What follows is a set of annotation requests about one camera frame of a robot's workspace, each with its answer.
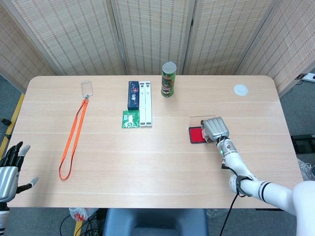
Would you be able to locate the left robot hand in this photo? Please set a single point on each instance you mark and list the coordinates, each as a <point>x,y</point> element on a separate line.
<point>7,180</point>

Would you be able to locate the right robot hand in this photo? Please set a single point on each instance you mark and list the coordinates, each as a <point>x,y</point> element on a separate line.
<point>216,127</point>

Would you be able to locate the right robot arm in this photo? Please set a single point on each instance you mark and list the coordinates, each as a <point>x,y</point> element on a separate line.
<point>265,189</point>

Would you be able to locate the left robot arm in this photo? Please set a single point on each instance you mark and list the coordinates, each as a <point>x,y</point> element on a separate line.
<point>3,220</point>

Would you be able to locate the red ink pad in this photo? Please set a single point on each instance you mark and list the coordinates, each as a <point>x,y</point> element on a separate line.
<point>195,135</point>

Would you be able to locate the white round grommet cap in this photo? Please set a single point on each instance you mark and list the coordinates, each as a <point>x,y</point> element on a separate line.
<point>240,90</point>

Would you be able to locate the green chips can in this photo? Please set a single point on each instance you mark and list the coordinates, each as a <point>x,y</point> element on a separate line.
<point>168,82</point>

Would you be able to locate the long white box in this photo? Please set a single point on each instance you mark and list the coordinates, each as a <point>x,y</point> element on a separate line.
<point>142,105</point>
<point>148,105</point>

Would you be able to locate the white red plastic bag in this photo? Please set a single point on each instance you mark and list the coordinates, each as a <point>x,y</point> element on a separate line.
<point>80,214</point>

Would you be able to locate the green packet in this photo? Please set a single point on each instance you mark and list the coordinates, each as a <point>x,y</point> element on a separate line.
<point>130,119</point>

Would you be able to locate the black table base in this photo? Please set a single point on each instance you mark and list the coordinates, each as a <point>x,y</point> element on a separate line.
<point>304,143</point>

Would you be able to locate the dark blue floral box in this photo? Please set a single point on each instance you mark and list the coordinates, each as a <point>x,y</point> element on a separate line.
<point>133,96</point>

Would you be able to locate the grey sneaker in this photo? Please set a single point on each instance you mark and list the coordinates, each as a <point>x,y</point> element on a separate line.
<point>307,169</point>

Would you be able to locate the white power strip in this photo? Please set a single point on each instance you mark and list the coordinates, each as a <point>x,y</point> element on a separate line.
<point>307,77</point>

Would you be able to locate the blue chair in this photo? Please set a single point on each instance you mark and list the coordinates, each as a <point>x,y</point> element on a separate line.
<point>155,222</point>

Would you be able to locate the woven folding screen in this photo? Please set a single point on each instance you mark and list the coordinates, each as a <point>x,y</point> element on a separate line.
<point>152,32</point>

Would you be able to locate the clear badge holder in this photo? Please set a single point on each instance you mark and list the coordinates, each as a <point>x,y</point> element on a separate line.
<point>87,89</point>

